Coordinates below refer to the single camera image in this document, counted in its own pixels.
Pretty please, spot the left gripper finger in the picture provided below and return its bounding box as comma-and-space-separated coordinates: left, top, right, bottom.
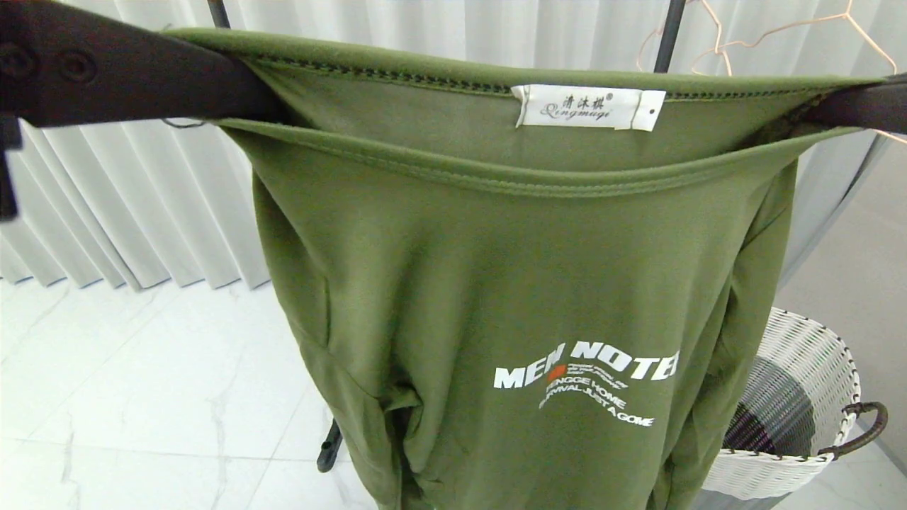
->
0, 0, 286, 130

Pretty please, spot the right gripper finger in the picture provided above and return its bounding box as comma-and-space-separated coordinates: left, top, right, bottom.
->
802, 72, 907, 136

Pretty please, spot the green printed shirt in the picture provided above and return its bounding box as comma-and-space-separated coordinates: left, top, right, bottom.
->
164, 27, 886, 510

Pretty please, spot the pink clothes hanger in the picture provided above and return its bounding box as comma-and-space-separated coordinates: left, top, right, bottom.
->
636, 0, 732, 73
691, 0, 907, 145

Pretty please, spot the black clothes rack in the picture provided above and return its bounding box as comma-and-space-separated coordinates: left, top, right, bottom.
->
207, 0, 688, 473

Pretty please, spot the white laundry basket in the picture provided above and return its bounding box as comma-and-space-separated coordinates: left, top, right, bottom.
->
698, 306, 890, 510

